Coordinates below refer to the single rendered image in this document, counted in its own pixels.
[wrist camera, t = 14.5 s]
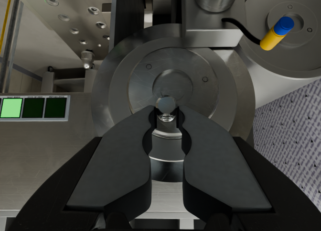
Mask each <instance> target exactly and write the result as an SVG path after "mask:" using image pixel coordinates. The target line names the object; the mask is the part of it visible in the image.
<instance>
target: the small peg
mask: <svg viewBox="0 0 321 231"><path fill-rule="evenodd" d="M177 107H178V105H177V101H176V100H175V98H174V97H172V96H169V95H164V96H161V97H160V98H159V99H158V100H157V102H156V110H157V115H158V117H159V119H160V120H161V121H163V122H171V121H172V120H173V119H174V118H175V115H176V111H177Z"/></svg>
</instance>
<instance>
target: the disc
mask: <svg viewBox="0 0 321 231"><path fill-rule="evenodd" d="M164 37H181V38H182V24H179V23H167V24H159V25H154V26H150V27H147V28H144V29H141V30H139V31H137V32H135V33H133V34H131V35H129V36H128V37H126V38H125V39H123V40H122V41H121V42H119V43H118V44H117V45H116V46H115V47H114V48H113V49H112V50H111V51H110V52H109V53H108V55H107V56H106V57H105V59H104V60H103V62H102V64H101V65H100V67H99V69H98V71H97V74H96V77H95V79H94V83H93V87H92V93H91V112H92V118H93V122H94V126H95V129H96V132H97V134H98V136H99V137H102V136H103V135H104V134H105V133H106V132H107V131H108V130H109V129H110V128H112V127H113V126H114V124H113V122H112V119H111V116H110V113H109V108H108V91H109V86H110V82H111V79H112V77H113V74H114V72H115V70H116V68H117V67H118V65H119V64H120V62H121V61H122V60H123V59H124V58H125V57H126V56H127V55H128V54H129V53H130V52H131V51H132V50H134V49H135V48H137V47H138V46H140V45H142V44H144V43H146V42H149V41H151V40H155V39H159V38H164ZM209 48H210V49H212V50H213V51H214V52H215V53H217V54H218V55H219V56H220V57H221V58H222V59H223V61H224V62H225V63H226V65H227V66H228V68H229V69H230V71H231V73H232V75H233V78H234V80H235V84H236V89H237V98H238V99H237V111H236V115H235V119H234V122H233V124H232V126H231V128H230V130H229V133H230V134H231V135H233V136H234V137H237V136H240V137H241V138H242V139H243V140H245V141H246V140H247V138H248V136H249V133H250V131H251V128H252V125H253V121H254V116H255V108H256V98H255V91H254V86H253V82H252V79H251V76H250V73H249V71H248V69H247V67H246V65H245V63H244V62H243V60H242V59H241V57H240V56H239V55H238V54H237V52H236V51H235V50H234V49H233V48H232V47H209ZM150 163H151V179H152V180H156V181H161V182H173V183H176V182H182V177H183V161H181V162H165V161H159V160H155V159H152V158H150Z"/></svg>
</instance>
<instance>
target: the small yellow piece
mask: <svg viewBox="0 0 321 231"><path fill-rule="evenodd" d="M221 20H222V22H230V23H232V24H234V25H235V26H236V27H238V28H239V29H240V31H241V32H242V33H243V34H244V35H245V36H246V37H247V38H248V39H249V40H250V41H252V42H253V43H255V44H257V45H260V46H261V48H262V49H264V50H271V49H272V48H273V47H274V46H275V45H276V44H278V43H279V42H280V41H281V40H282V39H283V38H284V37H285V36H286V35H287V33H288V32H289V31H290V30H291V29H292V28H293V27H294V21H293V20H292V19H291V18H290V17H282V18H280V19H279V21H278V22H277V23H276V24H275V25H273V27H272V28H271V29H270V30H269V31H268V32H267V34H266V35H265V36H264V37H263V38H262V40H260V39H258V38H256V37H255V36H253V35H252V34H251V33H250V32H249V31H248V30H247V29H246V28H245V27H244V25H243V24H242V23H240V22H239V21H238V20H236V19H234V18H229V17H226V18H222V19H221Z"/></svg>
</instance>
